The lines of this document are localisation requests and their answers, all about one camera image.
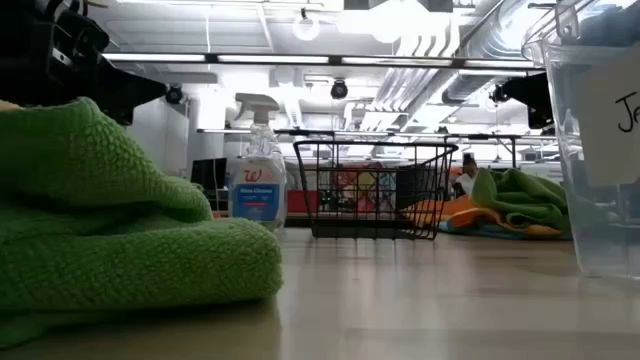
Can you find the green microfiber towel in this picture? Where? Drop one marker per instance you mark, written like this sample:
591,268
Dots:
125,250
520,200

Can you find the red storage bin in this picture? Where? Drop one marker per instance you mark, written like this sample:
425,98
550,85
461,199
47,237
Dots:
300,201

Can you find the black computer monitor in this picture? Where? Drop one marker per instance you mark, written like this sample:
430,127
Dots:
207,174

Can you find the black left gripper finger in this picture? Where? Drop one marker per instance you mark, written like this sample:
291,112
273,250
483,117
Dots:
132,92

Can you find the clear plastic bin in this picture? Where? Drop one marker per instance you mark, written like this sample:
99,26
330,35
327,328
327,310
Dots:
590,225

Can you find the black overhead rail with lights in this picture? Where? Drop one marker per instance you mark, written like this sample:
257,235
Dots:
275,59

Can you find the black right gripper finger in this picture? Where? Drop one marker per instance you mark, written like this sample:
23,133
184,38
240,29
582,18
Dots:
530,97

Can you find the blue microfiber towel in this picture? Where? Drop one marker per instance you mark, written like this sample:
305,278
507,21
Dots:
480,232

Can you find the clear glass cleaner spray bottle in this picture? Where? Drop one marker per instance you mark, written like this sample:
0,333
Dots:
257,195

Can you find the black background table frame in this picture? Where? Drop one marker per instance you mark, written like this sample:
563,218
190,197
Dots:
480,136

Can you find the person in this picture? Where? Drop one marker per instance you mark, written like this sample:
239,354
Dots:
467,177

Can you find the white paper label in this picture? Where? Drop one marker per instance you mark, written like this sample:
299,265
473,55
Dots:
610,125

